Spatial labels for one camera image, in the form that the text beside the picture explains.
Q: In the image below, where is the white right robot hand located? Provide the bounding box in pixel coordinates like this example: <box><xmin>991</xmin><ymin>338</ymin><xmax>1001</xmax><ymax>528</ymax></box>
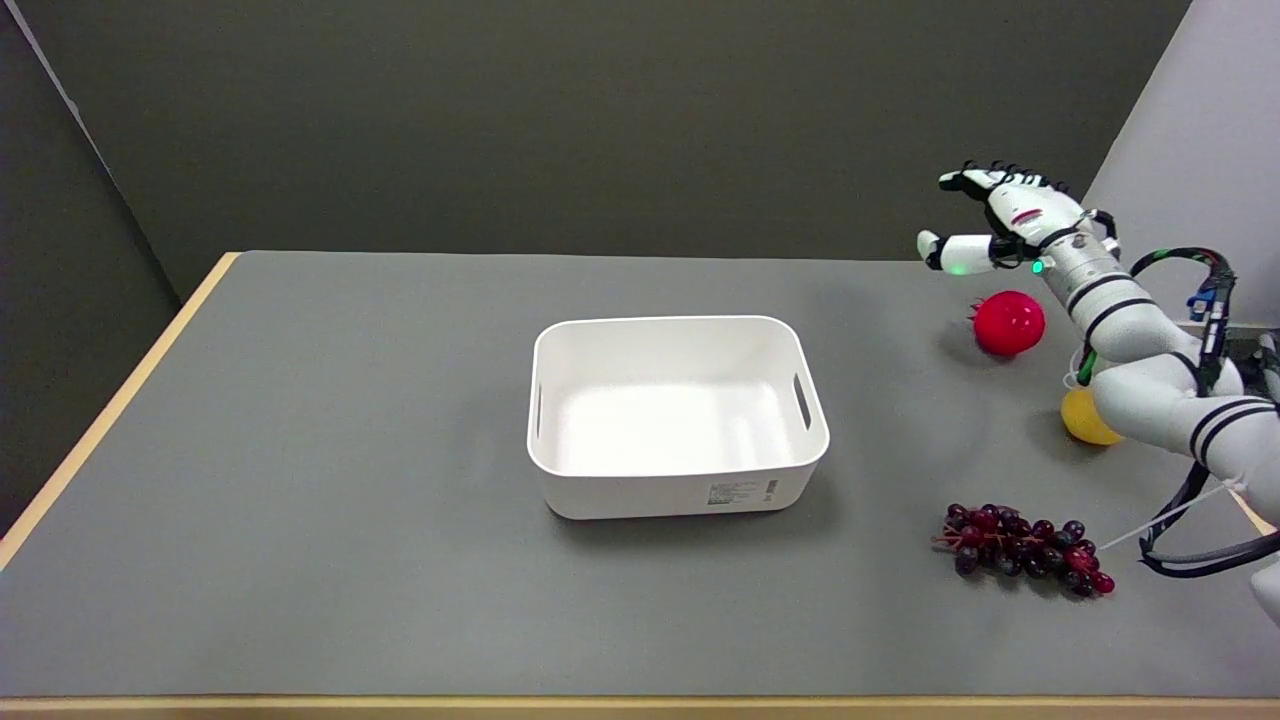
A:
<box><xmin>917</xmin><ymin>161</ymin><xmax>1116</xmax><ymax>276</ymax></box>

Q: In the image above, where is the red pomegranate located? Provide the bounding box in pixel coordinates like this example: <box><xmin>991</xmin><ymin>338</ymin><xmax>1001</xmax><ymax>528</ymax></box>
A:
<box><xmin>969</xmin><ymin>290</ymin><xmax>1047</xmax><ymax>358</ymax></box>

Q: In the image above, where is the yellow pear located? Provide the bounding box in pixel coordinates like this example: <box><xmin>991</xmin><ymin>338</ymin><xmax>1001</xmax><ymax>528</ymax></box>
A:
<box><xmin>1061</xmin><ymin>387</ymin><xmax>1126</xmax><ymax>447</ymax></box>

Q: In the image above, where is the purple grape bunch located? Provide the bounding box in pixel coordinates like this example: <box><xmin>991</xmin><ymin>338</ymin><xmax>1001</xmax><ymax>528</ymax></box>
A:
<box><xmin>932</xmin><ymin>503</ymin><xmax>1115</xmax><ymax>598</ymax></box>

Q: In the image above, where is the white plastic storage bin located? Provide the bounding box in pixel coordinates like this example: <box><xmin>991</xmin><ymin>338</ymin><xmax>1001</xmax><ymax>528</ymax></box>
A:
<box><xmin>526</xmin><ymin>315</ymin><xmax>831</xmax><ymax>521</ymax></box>

